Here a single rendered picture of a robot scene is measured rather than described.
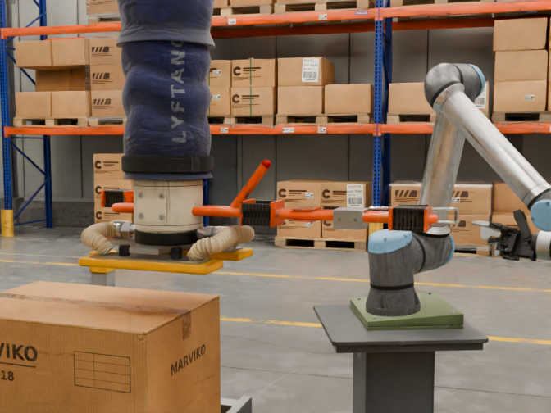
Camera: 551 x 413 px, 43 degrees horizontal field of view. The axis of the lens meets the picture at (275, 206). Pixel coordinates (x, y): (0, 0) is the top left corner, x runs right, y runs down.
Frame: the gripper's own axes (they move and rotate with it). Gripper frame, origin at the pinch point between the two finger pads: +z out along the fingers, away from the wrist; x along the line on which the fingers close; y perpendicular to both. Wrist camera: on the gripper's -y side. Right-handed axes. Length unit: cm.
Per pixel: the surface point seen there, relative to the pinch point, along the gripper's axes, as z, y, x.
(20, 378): 53, 93, -97
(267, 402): 137, 69, 102
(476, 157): 330, -362, 589
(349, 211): -9, 33, -80
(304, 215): 1, 37, -82
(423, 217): -24, 30, -74
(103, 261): 39, 62, -100
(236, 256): 22, 47, -76
